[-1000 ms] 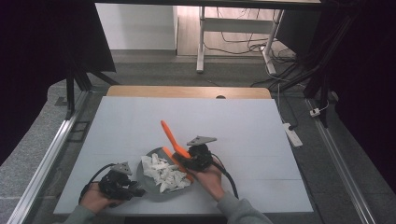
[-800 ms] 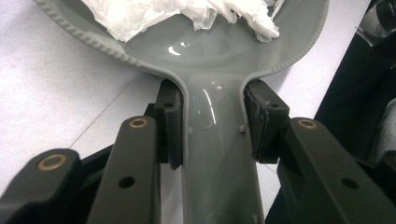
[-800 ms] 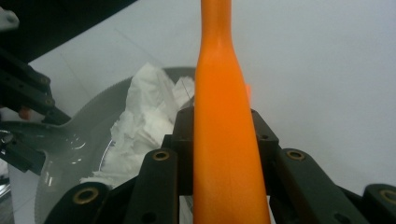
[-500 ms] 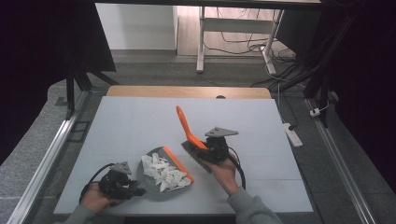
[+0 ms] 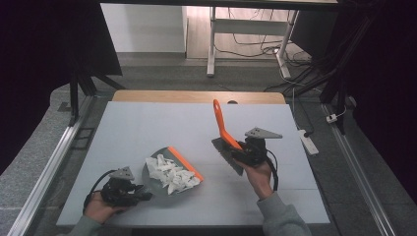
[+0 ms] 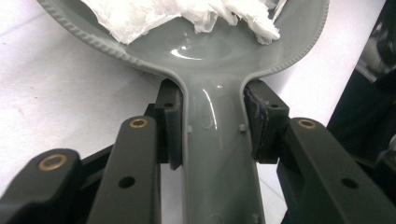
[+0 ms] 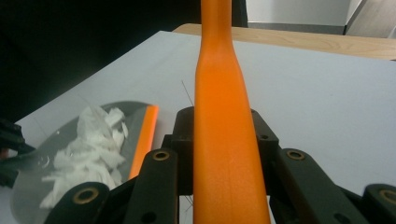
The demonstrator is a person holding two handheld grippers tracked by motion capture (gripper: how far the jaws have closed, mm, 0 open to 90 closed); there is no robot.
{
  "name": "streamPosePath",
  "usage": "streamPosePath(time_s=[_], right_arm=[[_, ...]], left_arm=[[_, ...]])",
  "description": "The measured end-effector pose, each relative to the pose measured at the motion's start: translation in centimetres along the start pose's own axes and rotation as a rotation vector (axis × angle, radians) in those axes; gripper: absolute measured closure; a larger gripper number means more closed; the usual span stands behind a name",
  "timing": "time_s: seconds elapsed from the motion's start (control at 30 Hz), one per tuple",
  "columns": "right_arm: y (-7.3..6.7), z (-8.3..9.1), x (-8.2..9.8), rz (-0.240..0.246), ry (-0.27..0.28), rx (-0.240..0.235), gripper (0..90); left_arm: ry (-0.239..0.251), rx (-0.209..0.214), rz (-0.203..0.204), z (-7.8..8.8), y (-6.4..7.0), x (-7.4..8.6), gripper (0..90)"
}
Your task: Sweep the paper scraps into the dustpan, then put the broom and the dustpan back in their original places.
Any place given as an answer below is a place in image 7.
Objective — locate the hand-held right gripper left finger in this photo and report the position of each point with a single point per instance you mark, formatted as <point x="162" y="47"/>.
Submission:
<point x="185" y="146"/>

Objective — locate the dark curtain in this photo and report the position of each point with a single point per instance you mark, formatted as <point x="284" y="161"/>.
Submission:
<point x="77" y="46"/>

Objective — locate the white board table cover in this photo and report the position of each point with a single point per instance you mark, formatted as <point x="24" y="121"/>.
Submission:
<point x="311" y="124"/>

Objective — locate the pile of white paper shreds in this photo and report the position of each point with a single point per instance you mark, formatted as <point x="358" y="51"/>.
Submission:
<point x="90" y="155"/>

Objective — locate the grey dustpan with orange lip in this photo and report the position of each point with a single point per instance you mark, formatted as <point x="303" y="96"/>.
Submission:
<point x="137" y="130"/>

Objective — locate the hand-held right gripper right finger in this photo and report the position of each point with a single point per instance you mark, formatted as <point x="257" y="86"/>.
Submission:
<point x="267" y="146"/>

